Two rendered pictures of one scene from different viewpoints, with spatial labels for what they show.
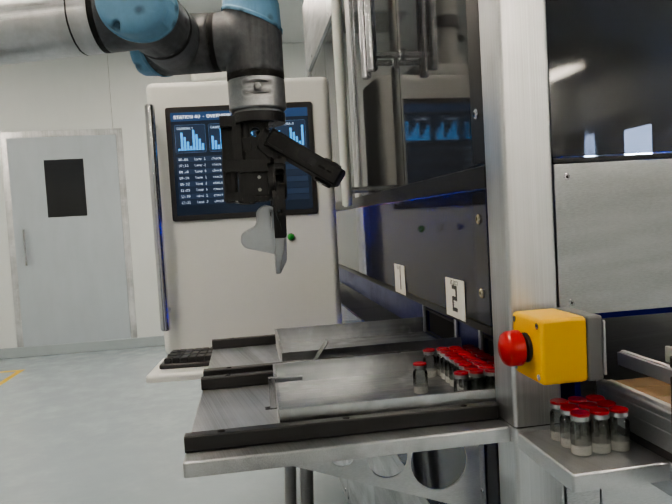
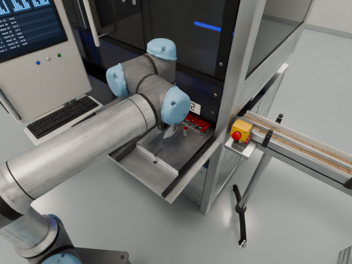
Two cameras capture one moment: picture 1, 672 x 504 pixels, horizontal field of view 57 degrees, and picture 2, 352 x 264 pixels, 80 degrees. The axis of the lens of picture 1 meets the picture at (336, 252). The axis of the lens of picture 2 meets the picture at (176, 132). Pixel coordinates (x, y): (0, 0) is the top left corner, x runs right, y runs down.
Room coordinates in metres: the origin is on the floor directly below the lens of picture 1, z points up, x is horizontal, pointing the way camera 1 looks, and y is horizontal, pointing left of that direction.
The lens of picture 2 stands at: (0.41, 0.43, 1.68)
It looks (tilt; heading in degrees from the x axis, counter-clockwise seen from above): 46 degrees down; 316
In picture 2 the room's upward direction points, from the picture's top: straight up
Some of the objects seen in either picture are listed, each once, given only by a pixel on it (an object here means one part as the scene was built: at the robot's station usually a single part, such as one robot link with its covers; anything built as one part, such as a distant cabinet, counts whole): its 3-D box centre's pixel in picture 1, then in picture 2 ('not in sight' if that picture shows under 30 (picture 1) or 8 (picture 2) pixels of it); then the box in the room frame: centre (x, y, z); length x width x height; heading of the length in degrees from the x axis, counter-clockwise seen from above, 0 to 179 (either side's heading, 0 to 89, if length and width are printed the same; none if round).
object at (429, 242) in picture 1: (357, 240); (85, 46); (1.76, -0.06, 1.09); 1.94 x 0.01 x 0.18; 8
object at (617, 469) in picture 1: (600, 452); (242, 143); (0.68, -0.29, 0.87); 0.14 x 0.13 x 0.02; 98
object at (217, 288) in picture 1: (247, 210); (22, 43); (1.79, 0.25, 1.19); 0.50 x 0.19 x 0.78; 94
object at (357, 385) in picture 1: (388, 384); (178, 136); (0.92, -0.07, 0.90); 0.34 x 0.26 x 0.04; 98
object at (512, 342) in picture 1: (517, 347); (237, 135); (0.68, -0.20, 0.99); 0.04 x 0.04 x 0.04; 8
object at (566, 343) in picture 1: (554, 344); (241, 129); (0.69, -0.24, 1.00); 0.08 x 0.07 x 0.07; 98
